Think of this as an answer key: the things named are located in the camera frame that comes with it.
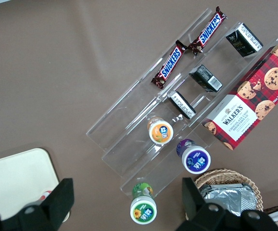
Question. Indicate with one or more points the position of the aluminium foil tray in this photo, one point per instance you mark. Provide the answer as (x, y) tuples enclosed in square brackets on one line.
[(230, 199)]

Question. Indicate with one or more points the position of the purple lid yogurt cup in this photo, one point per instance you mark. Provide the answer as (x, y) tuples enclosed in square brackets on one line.
[(195, 160)]

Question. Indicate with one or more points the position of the clear acrylic stepped shelf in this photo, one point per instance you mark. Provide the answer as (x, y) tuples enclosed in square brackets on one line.
[(129, 144), (228, 72)]

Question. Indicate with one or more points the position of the small black box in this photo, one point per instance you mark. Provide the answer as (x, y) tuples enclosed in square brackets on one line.
[(181, 104), (206, 78), (246, 39)]

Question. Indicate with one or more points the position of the light wicker basket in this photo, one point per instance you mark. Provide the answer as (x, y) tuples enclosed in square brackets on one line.
[(225, 174)]

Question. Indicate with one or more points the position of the cream plastic tray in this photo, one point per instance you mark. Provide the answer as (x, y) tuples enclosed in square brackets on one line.
[(16, 178)]

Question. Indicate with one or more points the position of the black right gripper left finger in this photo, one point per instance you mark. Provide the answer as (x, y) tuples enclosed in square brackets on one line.
[(57, 204)]

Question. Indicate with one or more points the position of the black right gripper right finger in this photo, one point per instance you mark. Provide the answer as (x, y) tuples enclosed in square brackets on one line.
[(201, 216)]

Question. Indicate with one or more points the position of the green lid yogurt cup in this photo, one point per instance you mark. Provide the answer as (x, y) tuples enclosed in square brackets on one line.
[(142, 207)]

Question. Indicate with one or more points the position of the red Walkers shortbread box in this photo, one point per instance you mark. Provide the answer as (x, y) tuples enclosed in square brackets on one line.
[(249, 103)]

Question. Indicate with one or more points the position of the Snickers chocolate bar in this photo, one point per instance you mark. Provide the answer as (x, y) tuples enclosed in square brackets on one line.
[(210, 31), (169, 67)]

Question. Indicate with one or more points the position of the red lid yogurt cup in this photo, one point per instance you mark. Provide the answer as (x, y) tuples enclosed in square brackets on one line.
[(45, 195)]

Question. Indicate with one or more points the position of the orange lid yogurt cup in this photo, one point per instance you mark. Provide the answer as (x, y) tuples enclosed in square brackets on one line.
[(160, 132)]

